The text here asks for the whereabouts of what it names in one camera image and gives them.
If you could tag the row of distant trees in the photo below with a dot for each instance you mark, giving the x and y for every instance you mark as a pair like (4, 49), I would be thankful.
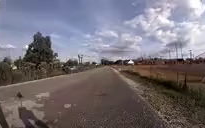
(106, 62)

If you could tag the pair of utility poles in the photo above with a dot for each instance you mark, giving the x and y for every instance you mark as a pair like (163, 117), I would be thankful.
(79, 59)

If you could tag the grey asphalt road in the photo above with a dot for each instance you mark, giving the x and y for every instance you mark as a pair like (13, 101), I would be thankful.
(96, 100)

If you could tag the tall dark green tree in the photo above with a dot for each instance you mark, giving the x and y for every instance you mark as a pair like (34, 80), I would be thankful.
(40, 50)

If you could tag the brown dry field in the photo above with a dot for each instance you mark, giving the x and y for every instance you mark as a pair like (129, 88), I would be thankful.
(166, 70)

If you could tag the gravel roadside strip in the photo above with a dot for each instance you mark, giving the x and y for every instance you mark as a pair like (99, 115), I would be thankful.
(163, 105)

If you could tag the row of low buildings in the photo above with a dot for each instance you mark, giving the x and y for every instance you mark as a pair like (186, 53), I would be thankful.
(176, 61)

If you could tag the row of utility poles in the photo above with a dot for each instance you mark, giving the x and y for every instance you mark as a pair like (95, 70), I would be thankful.
(176, 50)

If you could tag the row of tall bushes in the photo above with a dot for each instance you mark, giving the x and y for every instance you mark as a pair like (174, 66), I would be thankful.
(23, 72)

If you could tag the green grass strip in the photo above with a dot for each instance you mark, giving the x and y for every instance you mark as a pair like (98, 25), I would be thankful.
(193, 93)

